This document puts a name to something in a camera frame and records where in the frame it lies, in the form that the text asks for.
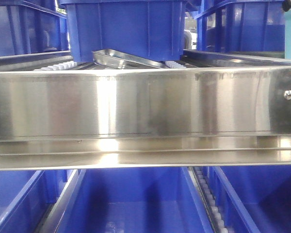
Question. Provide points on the steel tray on shelf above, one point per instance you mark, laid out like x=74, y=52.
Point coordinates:
x=109, y=55

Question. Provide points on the dark blue bin lower centre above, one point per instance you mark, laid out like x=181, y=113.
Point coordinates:
x=135, y=200

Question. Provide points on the dark blue bin upper centre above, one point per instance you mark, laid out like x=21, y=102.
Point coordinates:
x=152, y=29

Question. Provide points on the silver rail screw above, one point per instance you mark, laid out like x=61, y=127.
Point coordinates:
x=287, y=94

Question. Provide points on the stainless steel shelf front rail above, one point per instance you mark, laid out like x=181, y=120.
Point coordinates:
x=146, y=117

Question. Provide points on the dark blue bin lower right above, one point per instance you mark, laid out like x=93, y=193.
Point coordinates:
x=252, y=199

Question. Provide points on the metal divider rail left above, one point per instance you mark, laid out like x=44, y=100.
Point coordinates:
x=60, y=196

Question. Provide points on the dark blue bin upper right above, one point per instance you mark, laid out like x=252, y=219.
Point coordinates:
x=240, y=25

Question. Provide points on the white roller track right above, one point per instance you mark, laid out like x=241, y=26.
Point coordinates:
x=213, y=213

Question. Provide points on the dark blue bin lower left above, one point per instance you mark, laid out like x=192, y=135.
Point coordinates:
x=25, y=197

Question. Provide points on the white roller track upper shelf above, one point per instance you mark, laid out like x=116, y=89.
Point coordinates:
x=60, y=65

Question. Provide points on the dark blue bin upper left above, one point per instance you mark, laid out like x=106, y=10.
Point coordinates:
x=31, y=26

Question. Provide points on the dark blue bin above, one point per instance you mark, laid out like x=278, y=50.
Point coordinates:
x=135, y=200
x=25, y=197
x=252, y=199
x=31, y=26
x=240, y=25
x=152, y=29

